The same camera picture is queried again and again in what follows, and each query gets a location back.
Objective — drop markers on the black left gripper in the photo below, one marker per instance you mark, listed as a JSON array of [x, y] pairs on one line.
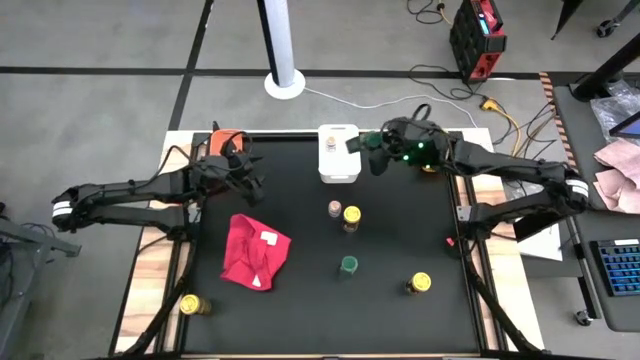
[[220, 172]]

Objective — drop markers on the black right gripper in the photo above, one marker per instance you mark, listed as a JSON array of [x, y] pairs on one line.
[[415, 145]]

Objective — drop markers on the small clear spice jar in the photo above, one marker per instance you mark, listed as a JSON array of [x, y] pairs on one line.
[[335, 208], [330, 144]]

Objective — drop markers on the yellow-lid spice jar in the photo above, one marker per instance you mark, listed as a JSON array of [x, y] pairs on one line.
[[352, 215], [190, 304], [421, 282]]

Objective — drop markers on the green-label herb spice jar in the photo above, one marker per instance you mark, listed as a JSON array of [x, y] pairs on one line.
[[349, 263]]

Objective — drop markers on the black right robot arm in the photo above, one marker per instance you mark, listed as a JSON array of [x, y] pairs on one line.
[[510, 167]]

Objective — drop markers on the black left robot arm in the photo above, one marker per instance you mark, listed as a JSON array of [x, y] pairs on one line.
[[125, 190]]

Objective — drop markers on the white plastic bin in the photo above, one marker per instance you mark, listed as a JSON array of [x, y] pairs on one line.
[[340, 167]]

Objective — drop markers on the red cloth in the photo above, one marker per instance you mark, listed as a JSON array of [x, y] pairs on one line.
[[247, 255]]

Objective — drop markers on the white pole with base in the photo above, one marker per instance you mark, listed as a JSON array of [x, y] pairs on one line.
[[280, 40]]

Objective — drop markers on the red and black toolbox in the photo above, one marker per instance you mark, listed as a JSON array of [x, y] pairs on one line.
[[475, 40]]

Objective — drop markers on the orange black hazard tape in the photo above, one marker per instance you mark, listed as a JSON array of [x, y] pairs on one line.
[[550, 100]]

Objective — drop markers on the white paper sheet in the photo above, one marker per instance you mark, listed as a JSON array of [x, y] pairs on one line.
[[545, 247]]

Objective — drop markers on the grey metal stand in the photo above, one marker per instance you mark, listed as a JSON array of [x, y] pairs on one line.
[[30, 240]]

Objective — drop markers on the black stand leg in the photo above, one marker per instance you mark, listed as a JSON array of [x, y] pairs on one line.
[[565, 12]]

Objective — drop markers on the clear plastic bag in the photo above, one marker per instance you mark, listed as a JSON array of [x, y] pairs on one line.
[[615, 102]]

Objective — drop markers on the pink cloth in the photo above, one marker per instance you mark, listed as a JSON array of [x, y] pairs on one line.
[[622, 155], [617, 192]]

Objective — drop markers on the black stand pole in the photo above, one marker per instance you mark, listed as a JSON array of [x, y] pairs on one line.
[[610, 65]]

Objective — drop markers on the tablet screen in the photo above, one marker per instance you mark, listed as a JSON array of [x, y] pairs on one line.
[[630, 127]]

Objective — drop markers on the black caster wheel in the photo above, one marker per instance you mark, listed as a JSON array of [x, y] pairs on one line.
[[583, 318], [606, 28]]

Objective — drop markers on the blue backlit keyboard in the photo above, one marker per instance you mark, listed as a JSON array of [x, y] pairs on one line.
[[620, 267]]

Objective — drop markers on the dark grey side desk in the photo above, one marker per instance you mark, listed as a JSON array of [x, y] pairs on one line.
[[607, 315]]

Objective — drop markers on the black table frame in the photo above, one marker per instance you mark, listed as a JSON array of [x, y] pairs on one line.
[[280, 135]]

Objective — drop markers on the grey metal bracket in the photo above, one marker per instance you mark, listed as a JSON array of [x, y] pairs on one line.
[[464, 212]]

